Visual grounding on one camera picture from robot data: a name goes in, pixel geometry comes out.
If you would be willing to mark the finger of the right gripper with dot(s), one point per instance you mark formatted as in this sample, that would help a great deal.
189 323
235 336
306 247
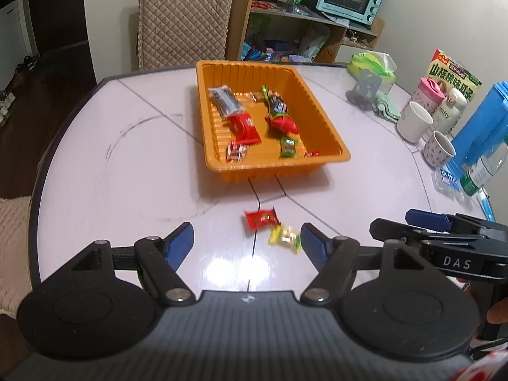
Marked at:
443 222
382 229

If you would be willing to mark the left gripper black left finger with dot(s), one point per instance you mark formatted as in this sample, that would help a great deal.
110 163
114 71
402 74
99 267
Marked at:
159 259

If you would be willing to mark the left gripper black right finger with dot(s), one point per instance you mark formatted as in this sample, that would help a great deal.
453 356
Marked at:
334 259

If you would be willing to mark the yellow green snack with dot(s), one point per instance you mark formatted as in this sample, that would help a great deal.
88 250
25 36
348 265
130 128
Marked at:
286 236

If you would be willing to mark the red gold candy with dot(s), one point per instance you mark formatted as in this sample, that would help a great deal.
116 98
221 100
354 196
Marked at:
257 220

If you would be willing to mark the green candy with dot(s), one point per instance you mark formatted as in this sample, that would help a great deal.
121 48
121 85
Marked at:
288 147

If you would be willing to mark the small red white candy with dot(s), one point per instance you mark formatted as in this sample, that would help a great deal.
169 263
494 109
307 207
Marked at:
236 152

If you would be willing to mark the red triangular snack packet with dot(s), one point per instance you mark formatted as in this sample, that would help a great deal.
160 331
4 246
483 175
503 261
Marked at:
283 123

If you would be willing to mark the long dark snack bar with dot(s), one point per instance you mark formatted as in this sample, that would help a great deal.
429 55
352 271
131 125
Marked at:
275 104

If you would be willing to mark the clear dark seaweed packet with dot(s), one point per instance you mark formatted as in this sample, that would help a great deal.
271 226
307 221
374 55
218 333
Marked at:
225 101

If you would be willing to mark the clear crumpled plastic wrapper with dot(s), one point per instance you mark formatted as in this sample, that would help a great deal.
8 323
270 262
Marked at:
447 185

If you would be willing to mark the blue white tube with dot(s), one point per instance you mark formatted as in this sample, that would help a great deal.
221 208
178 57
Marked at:
485 205

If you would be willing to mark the green label water bottle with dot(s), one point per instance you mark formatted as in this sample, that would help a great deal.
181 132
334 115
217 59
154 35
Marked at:
484 169

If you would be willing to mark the patterned white cup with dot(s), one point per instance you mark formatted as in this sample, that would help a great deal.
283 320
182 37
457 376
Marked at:
438 150

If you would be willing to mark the blue thermos jug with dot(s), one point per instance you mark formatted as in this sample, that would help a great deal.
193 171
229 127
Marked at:
484 130

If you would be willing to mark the white miffy bottle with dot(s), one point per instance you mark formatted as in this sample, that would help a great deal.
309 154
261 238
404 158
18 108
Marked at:
449 111

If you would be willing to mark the white mug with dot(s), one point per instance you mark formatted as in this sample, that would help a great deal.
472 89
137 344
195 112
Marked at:
413 122

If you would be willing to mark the green cloth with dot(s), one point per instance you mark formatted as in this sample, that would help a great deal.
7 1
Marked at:
385 108

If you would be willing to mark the pink lidded cup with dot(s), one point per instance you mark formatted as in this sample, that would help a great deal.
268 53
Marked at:
428 95

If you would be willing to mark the grey phone stand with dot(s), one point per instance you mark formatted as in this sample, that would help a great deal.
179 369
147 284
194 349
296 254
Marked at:
363 94

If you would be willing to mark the beige quilted chair left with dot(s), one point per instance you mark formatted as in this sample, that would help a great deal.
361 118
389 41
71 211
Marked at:
15 281

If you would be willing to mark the beige quilted chair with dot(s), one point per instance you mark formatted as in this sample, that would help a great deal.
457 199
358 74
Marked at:
181 32
15 281

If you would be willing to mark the yellow sunflower seed bag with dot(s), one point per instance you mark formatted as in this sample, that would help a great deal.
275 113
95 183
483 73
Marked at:
449 74

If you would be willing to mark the orange plastic tray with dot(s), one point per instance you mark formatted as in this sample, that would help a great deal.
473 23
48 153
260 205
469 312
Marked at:
261 119

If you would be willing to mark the green tissue pack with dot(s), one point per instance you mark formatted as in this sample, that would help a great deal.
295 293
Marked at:
377 62

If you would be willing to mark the wooden shelf unit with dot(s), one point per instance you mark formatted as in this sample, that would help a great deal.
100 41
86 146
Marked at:
257 21

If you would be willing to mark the beige quilted chair back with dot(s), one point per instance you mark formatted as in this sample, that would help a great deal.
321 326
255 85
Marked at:
181 32

